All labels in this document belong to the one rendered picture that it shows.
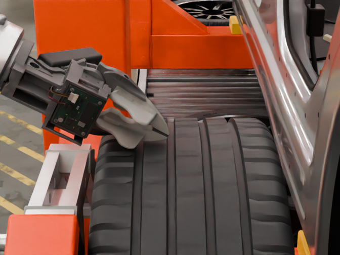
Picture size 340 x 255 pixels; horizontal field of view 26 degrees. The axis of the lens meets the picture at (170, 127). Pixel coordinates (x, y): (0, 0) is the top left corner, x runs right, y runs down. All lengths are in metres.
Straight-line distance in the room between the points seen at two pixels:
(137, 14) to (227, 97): 0.77
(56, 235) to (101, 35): 0.58
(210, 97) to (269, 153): 2.86
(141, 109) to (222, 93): 2.89
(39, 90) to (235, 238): 0.28
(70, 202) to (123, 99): 0.15
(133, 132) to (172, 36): 2.39
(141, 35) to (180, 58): 0.20
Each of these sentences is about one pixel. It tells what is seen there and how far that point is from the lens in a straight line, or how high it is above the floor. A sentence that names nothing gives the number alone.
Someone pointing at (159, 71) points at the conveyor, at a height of 0.26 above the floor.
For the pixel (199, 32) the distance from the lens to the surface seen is 3.32.
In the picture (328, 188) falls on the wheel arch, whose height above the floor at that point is 0.93.
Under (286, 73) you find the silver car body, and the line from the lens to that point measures 1.97.
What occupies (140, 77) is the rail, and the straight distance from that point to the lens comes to 3.66.
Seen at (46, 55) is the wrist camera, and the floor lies 1.30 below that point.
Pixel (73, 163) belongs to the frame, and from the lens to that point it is 1.03.
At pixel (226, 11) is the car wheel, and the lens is 4.64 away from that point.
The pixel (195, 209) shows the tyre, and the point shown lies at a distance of 0.85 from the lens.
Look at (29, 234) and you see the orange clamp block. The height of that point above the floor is 1.15.
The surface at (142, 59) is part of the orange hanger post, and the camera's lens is 3.33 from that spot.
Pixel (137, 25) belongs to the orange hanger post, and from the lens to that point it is 3.30.
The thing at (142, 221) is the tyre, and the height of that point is 1.14.
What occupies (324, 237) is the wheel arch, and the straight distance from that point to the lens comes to 1.47.
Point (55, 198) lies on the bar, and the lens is 1.01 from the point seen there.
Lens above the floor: 1.56
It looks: 23 degrees down
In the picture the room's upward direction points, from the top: straight up
